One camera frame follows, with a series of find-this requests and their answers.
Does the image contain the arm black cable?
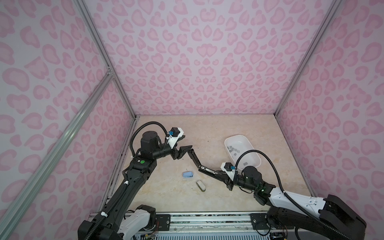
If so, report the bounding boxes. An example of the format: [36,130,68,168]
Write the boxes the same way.
[234,149,355,240]
[83,121,169,240]

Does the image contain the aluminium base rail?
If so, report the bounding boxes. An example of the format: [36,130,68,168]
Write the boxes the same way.
[86,210,301,240]

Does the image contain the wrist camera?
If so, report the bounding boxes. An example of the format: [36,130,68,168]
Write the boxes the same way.
[167,127,185,149]
[221,163,237,181]

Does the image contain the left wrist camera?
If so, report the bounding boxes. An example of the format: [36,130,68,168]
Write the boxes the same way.
[167,127,185,149]

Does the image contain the right mounting plate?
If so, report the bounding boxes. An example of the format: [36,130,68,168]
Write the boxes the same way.
[250,213,270,231]

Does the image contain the black stapler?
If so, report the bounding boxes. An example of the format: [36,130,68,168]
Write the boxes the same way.
[188,149,223,177]

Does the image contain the mounting plate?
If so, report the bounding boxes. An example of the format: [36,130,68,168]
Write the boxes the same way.
[250,213,270,231]
[149,214,171,232]

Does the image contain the white plastic bin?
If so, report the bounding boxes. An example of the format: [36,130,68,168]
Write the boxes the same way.
[224,135,262,171]

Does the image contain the left mounting plate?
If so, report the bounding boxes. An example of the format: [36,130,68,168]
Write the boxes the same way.
[149,214,171,232]

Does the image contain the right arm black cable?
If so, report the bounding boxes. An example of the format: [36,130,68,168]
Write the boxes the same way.
[234,149,355,240]

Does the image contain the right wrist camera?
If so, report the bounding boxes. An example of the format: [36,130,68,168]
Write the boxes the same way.
[221,163,237,181]

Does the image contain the blue mini stapler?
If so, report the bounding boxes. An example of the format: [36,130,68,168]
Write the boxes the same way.
[182,171,194,178]

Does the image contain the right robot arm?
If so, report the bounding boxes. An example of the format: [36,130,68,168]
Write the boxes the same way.
[216,163,367,240]

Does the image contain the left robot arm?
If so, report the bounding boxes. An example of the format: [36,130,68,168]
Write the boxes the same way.
[78,129,192,240]

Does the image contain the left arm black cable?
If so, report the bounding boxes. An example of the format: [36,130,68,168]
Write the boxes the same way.
[83,121,169,240]

